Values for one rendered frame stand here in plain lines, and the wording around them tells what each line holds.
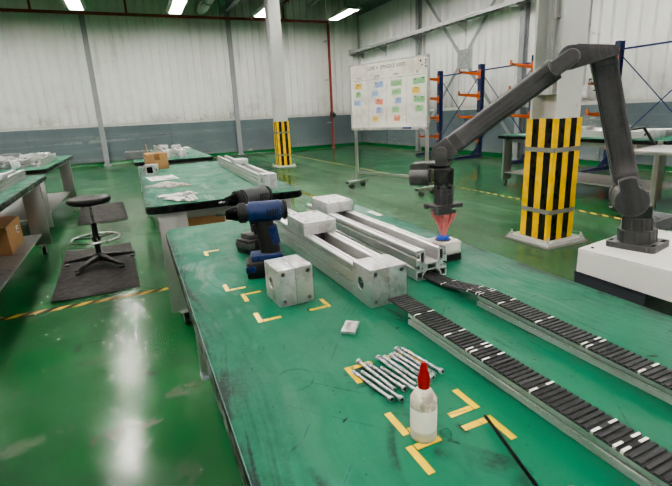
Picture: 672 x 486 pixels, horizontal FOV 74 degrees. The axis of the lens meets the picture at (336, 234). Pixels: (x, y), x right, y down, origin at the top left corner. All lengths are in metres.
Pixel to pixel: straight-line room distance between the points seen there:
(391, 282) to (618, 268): 0.58
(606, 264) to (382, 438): 0.83
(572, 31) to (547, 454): 3.92
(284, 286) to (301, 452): 0.50
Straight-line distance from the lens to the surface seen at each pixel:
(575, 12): 4.42
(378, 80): 7.19
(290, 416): 0.75
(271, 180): 2.92
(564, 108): 4.34
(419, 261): 1.22
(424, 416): 0.67
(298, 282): 1.10
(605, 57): 1.30
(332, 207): 1.69
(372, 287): 1.06
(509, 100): 1.31
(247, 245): 1.52
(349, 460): 0.67
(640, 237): 1.37
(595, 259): 1.36
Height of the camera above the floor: 1.23
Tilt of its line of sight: 15 degrees down
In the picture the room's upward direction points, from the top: 3 degrees counter-clockwise
